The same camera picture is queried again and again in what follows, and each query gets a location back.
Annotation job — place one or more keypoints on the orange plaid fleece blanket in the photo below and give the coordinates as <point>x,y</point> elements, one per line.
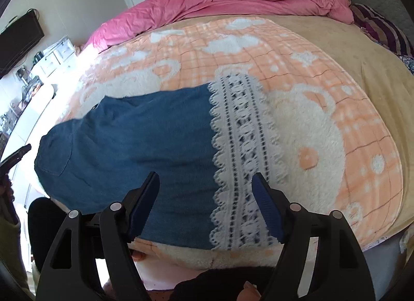
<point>323,100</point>

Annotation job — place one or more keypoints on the blue denim lace-trimmed garment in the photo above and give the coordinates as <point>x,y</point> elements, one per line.
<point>129,132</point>

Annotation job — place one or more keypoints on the row of small desk items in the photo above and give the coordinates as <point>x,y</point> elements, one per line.
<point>22,84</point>

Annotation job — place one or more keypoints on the white drawer chest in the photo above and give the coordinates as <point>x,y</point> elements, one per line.
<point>55,58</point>

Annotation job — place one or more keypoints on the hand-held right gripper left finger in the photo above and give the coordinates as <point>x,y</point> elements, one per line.
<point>144,207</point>

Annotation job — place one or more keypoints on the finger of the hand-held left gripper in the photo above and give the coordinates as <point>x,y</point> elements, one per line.
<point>16,157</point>

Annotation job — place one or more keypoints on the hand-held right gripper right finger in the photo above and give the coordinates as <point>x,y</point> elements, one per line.
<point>267,207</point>

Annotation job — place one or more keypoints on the white desk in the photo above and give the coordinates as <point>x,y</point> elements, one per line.
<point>32,116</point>

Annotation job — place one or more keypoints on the purple striped pillow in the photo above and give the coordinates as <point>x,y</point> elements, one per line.
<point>381,29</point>

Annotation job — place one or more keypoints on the person's black clothing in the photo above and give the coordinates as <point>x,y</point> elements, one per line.
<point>220,284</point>

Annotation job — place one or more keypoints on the pink duvet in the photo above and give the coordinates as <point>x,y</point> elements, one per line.
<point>210,0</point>

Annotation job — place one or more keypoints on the black television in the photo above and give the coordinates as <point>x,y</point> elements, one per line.
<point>19,45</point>

